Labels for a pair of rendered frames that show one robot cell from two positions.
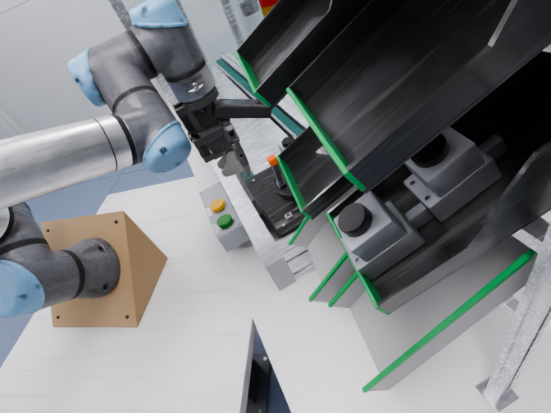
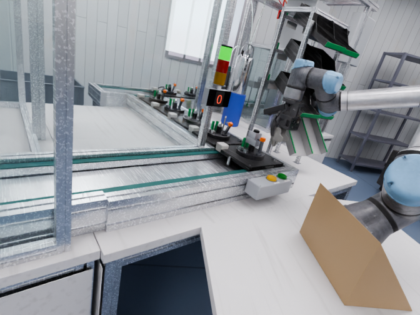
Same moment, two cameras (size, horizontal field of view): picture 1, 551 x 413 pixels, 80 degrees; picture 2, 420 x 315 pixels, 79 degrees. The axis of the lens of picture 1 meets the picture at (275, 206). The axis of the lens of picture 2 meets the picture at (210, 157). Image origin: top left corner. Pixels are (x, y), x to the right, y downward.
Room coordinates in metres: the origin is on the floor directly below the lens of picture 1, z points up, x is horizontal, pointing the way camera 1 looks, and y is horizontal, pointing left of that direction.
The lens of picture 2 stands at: (1.45, 0.77, 1.37)
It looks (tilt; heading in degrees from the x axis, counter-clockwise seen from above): 21 degrees down; 235
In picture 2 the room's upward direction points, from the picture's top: 13 degrees clockwise
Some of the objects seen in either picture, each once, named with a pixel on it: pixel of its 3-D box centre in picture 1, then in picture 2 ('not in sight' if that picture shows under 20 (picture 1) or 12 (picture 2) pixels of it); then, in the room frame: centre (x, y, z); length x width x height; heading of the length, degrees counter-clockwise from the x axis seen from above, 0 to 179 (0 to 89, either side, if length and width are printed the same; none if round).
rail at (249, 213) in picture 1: (226, 173); (224, 187); (0.88, 0.10, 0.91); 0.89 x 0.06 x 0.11; 6
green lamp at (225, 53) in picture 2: not in sight; (225, 54); (0.82, -0.18, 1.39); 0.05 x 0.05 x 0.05
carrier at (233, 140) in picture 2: not in sight; (219, 128); (0.65, -0.34, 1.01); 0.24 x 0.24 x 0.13; 6
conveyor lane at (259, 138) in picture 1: (272, 145); (194, 169); (0.92, -0.08, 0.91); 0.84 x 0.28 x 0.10; 6
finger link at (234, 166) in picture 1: (234, 167); (282, 137); (0.59, 0.04, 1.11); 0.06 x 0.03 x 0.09; 97
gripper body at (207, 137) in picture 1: (209, 124); (288, 114); (0.61, 0.05, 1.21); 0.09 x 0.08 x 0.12; 97
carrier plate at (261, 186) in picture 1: (303, 183); (249, 155); (0.62, -0.09, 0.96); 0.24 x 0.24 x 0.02; 6
